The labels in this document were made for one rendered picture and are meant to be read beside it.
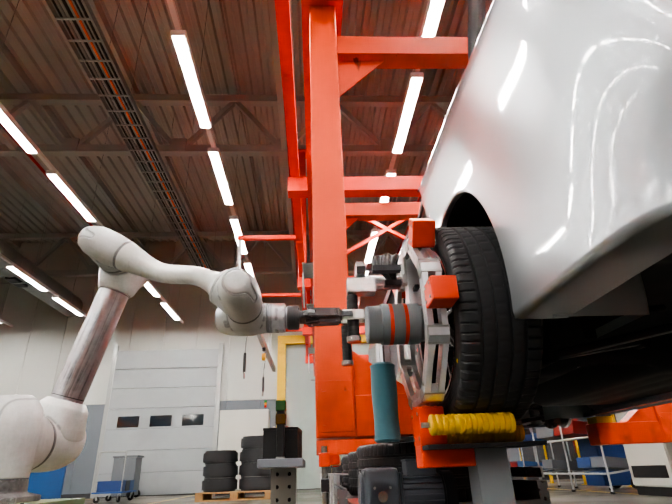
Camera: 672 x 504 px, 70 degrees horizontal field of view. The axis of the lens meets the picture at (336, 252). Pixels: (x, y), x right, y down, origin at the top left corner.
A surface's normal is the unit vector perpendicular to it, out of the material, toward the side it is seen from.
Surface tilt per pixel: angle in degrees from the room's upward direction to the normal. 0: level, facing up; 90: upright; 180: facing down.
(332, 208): 90
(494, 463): 90
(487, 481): 90
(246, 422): 90
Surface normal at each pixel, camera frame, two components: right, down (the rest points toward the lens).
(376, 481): 0.04, -0.42
